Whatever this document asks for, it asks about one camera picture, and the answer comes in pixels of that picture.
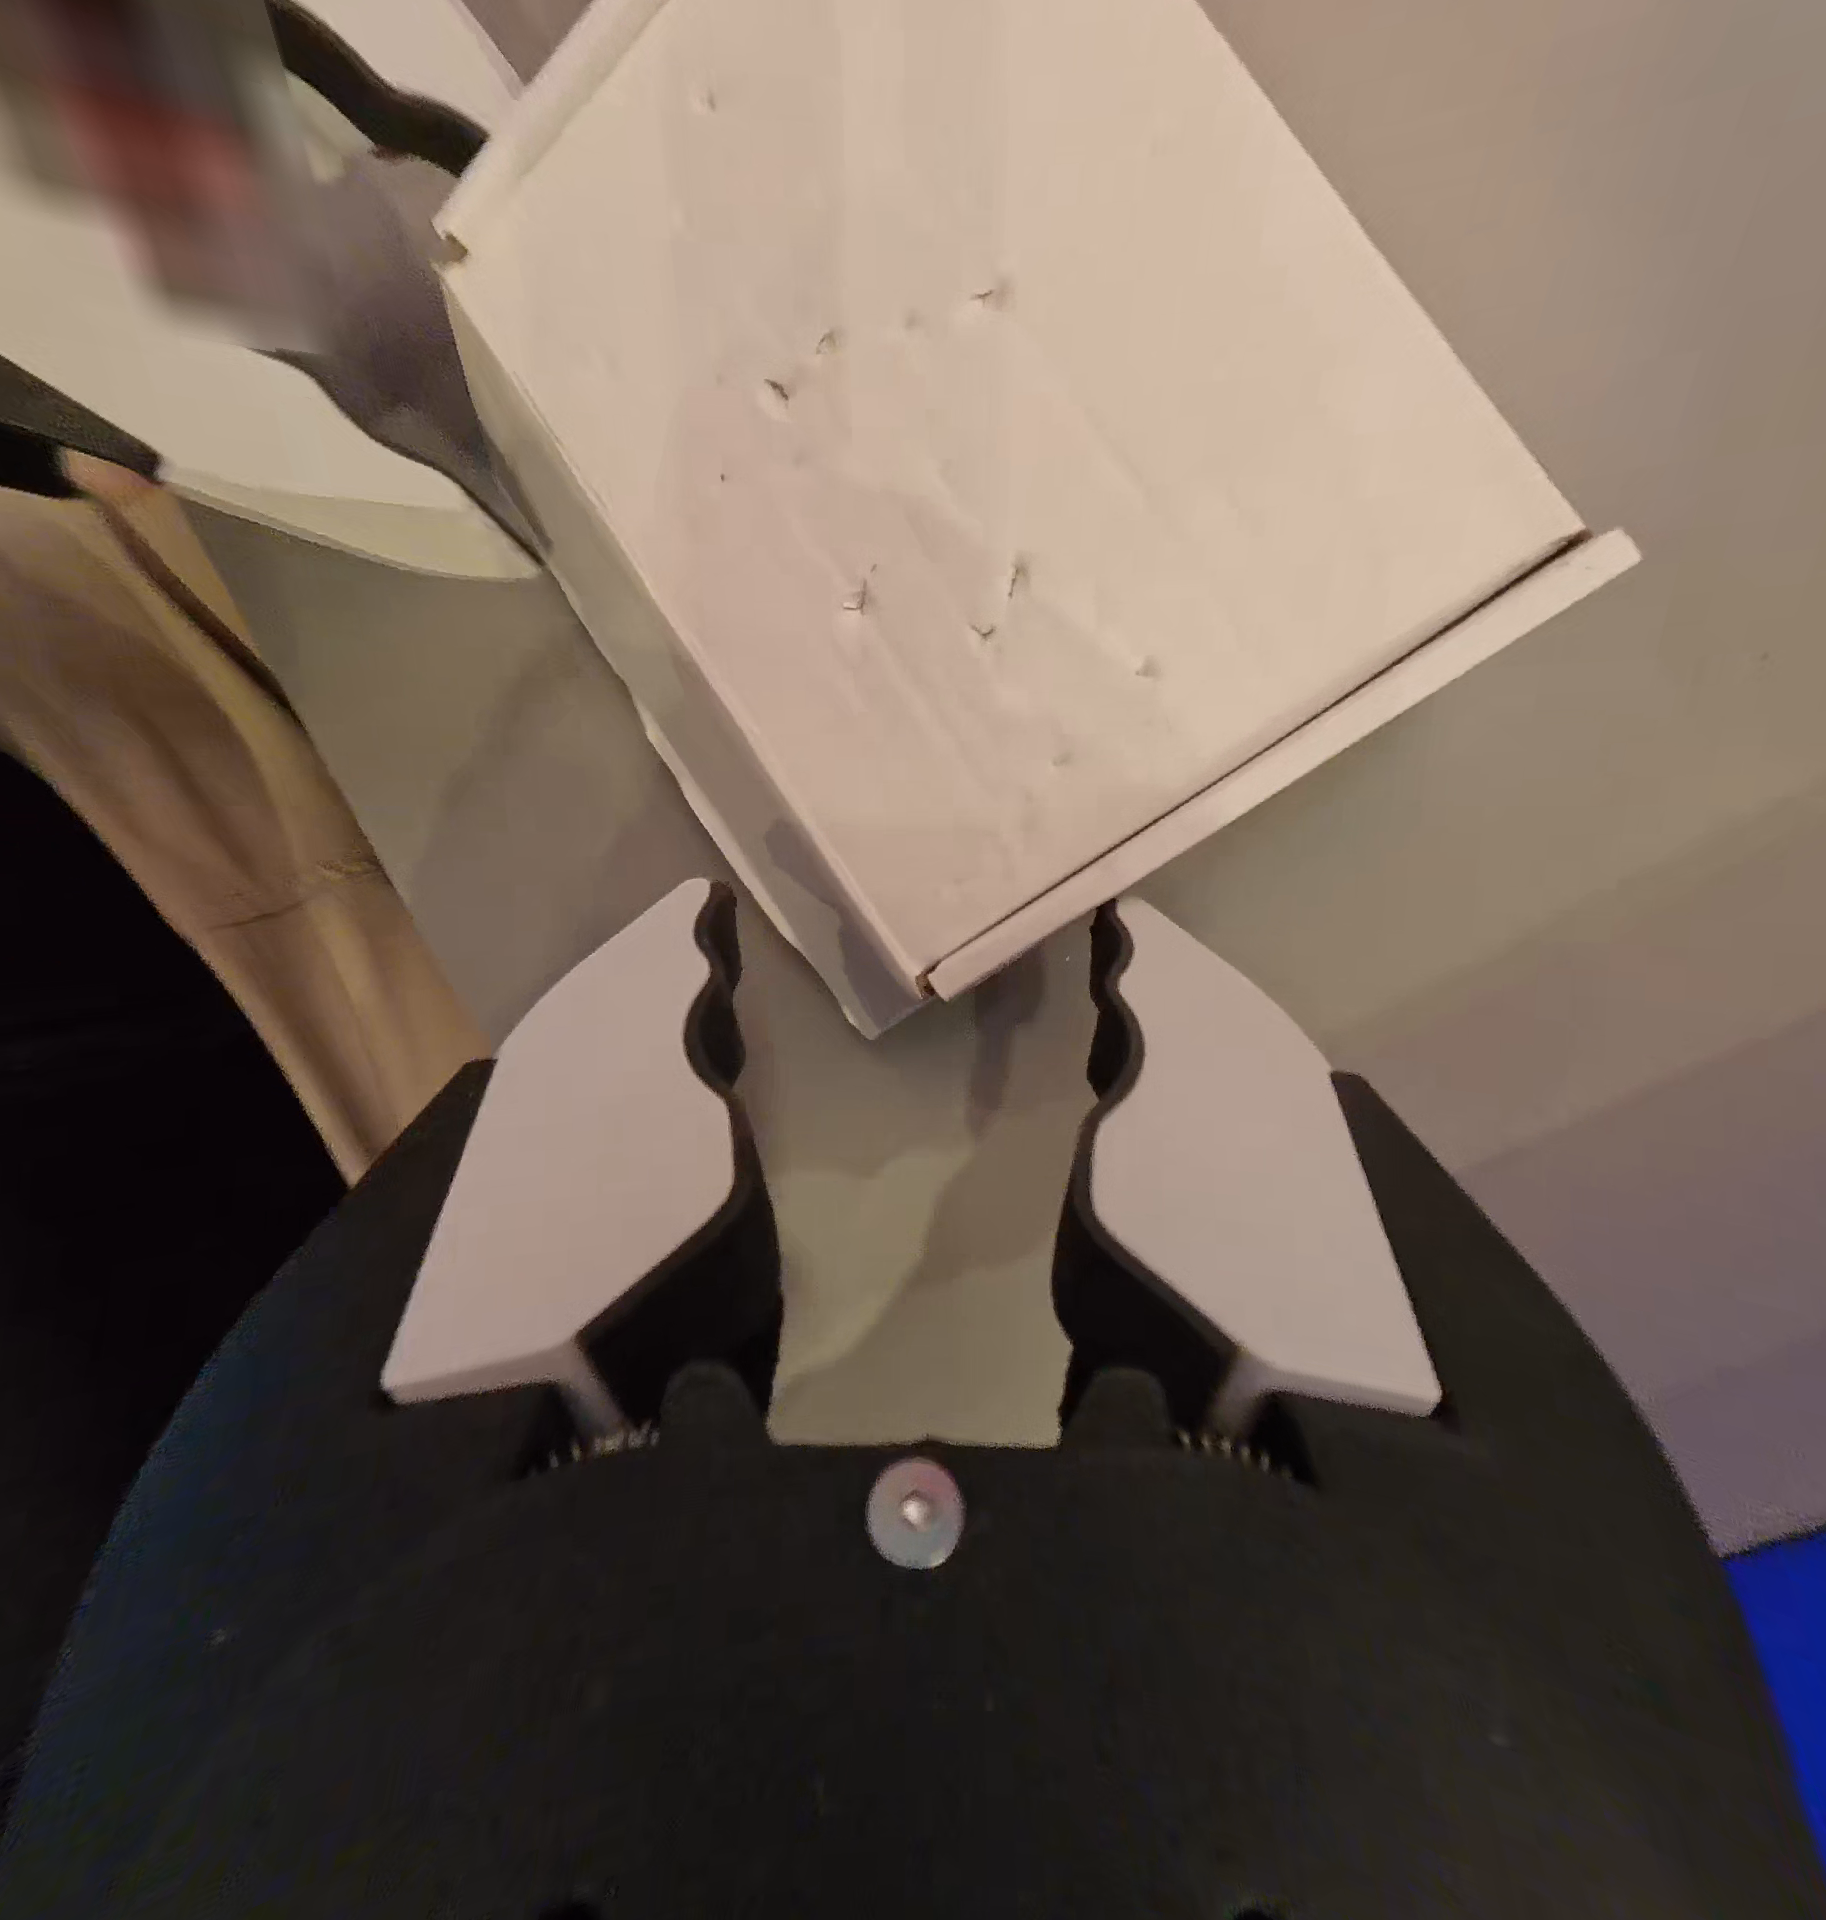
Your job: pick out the dark cloth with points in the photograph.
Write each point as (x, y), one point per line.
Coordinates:
(87, 1199)

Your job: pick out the person's beige trouser leg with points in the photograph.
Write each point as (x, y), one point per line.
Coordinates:
(178, 750)

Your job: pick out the white cardboard box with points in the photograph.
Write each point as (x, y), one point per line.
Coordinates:
(1002, 481)

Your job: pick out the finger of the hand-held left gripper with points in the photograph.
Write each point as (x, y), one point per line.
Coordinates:
(254, 436)
(403, 59)

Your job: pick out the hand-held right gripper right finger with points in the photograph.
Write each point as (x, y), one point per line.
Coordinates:
(1244, 1186)

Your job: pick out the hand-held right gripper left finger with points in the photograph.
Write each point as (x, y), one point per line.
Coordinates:
(568, 1171)

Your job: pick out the blue sheet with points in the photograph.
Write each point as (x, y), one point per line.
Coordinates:
(1807, 1726)

